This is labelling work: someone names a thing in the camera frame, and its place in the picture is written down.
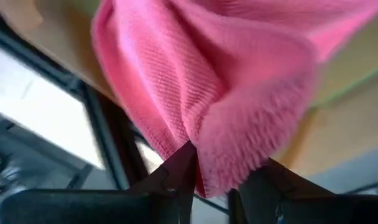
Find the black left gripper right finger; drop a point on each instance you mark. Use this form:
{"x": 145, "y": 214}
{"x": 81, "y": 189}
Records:
{"x": 270, "y": 183}

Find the beige wooden desk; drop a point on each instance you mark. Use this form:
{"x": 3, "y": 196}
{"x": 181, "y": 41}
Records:
{"x": 347, "y": 130}

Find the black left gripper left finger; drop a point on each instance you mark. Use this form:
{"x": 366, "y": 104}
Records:
{"x": 179, "y": 174}

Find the pink microfiber towel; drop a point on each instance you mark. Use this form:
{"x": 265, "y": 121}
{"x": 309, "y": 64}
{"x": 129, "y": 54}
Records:
{"x": 223, "y": 77}

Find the black desk underframe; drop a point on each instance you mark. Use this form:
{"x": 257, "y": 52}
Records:
{"x": 108, "y": 130}

